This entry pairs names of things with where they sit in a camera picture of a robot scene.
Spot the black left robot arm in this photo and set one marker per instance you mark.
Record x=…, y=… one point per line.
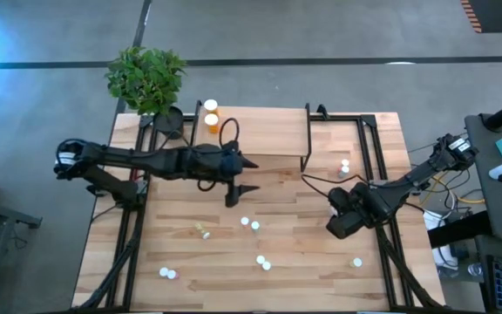
x=146, y=159

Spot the clear bottle with yellow pills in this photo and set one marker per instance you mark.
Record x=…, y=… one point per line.
x=356, y=262

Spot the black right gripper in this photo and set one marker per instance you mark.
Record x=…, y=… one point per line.
x=355, y=200

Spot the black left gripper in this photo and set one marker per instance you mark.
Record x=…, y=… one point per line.
x=212, y=163

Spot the white power strip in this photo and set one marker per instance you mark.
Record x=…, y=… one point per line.
x=433, y=219

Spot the orange pill bottle white cap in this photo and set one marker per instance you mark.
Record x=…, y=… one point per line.
x=212, y=120
x=211, y=105

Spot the wooden shelf black metal legs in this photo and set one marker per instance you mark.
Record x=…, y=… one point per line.
x=264, y=131

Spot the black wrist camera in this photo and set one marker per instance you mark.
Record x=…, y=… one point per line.
x=342, y=227
x=232, y=165

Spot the teal pill bottle white cap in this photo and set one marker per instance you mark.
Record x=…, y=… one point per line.
x=255, y=225

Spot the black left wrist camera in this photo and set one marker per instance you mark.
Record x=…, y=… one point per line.
x=232, y=165

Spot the clear glass cup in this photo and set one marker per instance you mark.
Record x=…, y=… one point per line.
x=474, y=269

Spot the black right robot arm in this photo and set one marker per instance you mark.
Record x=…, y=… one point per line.
x=412, y=176

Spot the green potted plant black pot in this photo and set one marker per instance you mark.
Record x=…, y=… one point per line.
x=146, y=78

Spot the black side desk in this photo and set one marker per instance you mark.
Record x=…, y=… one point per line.
x=495, y=205

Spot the black mat hazard stripes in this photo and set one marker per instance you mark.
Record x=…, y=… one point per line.
x=495, y=15

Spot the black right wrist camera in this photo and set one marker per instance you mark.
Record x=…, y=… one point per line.
x=342, y=227

